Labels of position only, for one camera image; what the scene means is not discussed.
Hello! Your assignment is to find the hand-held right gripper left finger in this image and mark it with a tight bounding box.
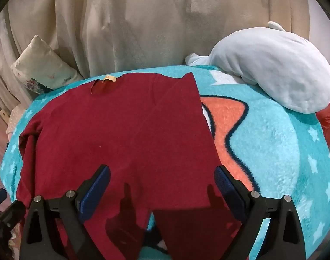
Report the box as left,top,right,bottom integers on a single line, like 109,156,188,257
19,165,111,260

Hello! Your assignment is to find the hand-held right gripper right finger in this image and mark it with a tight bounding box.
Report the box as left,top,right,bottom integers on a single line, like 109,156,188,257
214,165,306,260

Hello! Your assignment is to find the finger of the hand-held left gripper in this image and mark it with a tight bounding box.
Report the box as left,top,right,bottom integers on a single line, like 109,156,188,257
0,200,26,224

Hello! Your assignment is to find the dark red sweater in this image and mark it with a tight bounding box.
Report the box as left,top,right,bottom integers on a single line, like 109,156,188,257
16,72,243,260

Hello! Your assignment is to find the turquoise star printed blanket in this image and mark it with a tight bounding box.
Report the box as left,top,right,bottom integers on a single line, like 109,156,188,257
0,64,330,260

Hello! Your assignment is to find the red cloth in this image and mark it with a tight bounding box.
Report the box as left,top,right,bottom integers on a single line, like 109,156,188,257
315,93,330,130

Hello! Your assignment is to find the light blue plush whale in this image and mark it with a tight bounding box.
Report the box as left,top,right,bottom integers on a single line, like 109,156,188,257
185,22,330,114

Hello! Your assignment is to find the floral printed pillow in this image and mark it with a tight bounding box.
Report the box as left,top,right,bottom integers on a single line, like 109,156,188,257
12,35,83,90

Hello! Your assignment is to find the beige curtain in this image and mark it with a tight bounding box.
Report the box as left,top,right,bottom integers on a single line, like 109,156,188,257
0,11,30,111

